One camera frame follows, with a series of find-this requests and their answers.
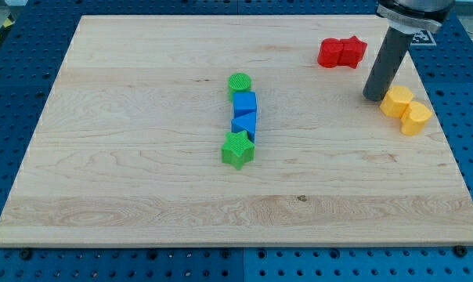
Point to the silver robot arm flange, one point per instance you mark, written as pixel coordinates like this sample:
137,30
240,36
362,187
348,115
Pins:
412,16

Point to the green star block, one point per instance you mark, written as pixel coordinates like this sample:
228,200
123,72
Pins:
237,150

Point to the red star block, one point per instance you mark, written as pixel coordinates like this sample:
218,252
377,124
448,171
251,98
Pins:
352,53

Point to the yellow hexagon block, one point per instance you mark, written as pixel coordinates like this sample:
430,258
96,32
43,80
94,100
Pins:
396,100

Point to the blue triangle block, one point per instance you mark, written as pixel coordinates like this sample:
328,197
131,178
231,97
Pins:
247,123

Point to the blue cube block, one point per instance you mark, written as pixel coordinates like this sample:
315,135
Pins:
244,103

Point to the green cylinder block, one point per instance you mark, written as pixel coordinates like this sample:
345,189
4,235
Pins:
238,82

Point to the light wooden board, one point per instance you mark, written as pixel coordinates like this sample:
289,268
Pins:
127,151

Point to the red cylinder block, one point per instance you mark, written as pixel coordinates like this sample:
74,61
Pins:
330,52

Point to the yellow heart block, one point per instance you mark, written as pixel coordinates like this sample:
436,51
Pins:
414,118

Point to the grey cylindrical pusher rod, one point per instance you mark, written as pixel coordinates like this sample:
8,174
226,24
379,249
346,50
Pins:
389,58

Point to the black white fiducial marker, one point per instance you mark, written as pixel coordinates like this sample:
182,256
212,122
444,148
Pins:
423,38

